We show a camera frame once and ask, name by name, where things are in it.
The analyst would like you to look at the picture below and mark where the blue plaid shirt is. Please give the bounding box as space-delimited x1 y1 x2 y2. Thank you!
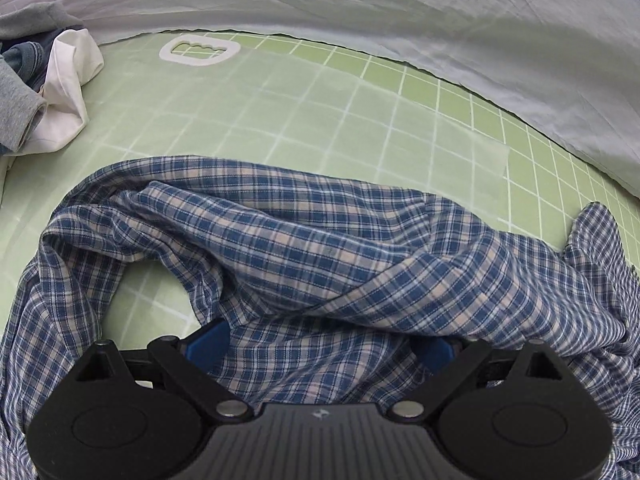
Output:
0 156 640 480

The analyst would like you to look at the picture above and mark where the white garment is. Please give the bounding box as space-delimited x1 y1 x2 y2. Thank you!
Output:
5 27 106 156

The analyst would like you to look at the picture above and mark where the grey carrot-print bed sheet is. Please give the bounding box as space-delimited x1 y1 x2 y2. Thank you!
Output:
0 0 640 201

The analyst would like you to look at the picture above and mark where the green grid mat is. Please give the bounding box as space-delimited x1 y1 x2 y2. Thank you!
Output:
0 30 640 356

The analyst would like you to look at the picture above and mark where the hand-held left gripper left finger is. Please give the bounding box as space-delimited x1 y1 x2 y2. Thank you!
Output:
75 319 253 423

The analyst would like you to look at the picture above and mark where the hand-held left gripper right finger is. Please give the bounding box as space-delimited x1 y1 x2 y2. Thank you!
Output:
390 335 568 423

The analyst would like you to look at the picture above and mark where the grey sweater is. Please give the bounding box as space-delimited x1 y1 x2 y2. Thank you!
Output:
0 1 86 153

